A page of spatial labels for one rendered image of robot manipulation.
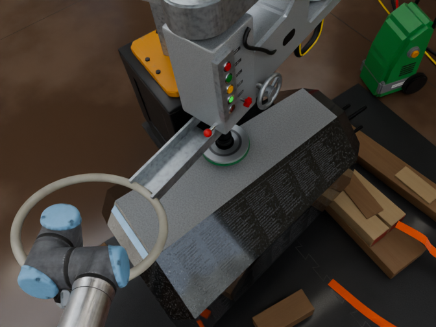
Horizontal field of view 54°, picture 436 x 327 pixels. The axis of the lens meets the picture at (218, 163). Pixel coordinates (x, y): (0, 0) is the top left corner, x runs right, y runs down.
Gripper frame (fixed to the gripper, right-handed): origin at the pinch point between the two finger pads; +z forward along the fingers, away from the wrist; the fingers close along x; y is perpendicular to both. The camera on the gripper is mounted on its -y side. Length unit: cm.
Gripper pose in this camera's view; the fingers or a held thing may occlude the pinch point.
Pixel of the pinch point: (65, 296)
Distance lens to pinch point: 139.5
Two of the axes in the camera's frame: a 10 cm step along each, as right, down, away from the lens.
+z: -1.5, 7.5, 6.5
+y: 9.8, 2.0, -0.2
